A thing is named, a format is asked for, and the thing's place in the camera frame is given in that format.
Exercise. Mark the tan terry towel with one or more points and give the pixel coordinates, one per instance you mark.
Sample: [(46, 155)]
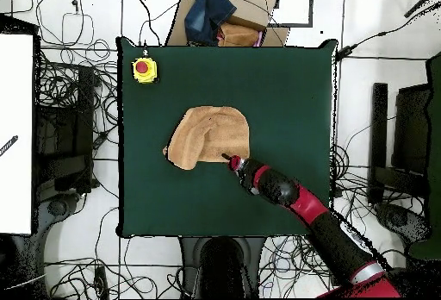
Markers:
[(213, 134)]

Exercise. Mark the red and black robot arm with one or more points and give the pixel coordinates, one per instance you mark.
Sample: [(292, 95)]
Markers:
[(310, 207)]

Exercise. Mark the black flat bar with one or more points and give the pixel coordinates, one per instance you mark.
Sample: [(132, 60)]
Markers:
[(378, 141)]

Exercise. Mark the black flat board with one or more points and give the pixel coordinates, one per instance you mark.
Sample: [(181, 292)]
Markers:
[(411, 127)]

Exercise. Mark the white flat panel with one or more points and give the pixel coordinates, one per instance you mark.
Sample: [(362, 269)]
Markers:
[(15, 134)]

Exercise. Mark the yellow emergency stop button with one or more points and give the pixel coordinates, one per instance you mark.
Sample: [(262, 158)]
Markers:
[(144, 69)]

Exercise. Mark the folded orange cloth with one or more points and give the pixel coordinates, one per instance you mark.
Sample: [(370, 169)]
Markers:
[(239, 36)]

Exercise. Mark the blue jeans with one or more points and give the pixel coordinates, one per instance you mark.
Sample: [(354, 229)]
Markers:
[(206, 13)]

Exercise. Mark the brown cardboard box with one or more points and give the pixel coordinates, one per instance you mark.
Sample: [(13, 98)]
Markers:
[(248, 7)]

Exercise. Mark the black floor stand base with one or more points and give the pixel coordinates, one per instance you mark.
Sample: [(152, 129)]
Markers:
[(399, 219)]

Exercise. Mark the small black power strip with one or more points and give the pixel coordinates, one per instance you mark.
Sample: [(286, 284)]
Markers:
[(101, 281)]

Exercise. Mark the grey floor stand base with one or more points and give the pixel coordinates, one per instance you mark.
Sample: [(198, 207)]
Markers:
[(57, 207)]

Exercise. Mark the black ribbed rod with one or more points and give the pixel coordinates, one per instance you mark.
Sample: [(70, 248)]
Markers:
[(8, 145)]

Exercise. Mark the black thin rod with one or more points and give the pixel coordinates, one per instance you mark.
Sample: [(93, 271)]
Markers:
[(422, 1)]

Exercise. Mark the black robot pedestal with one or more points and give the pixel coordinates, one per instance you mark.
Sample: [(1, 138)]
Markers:
[(220, 265)]

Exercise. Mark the black square frame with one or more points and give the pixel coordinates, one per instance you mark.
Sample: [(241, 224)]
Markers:
[(311, 7)]

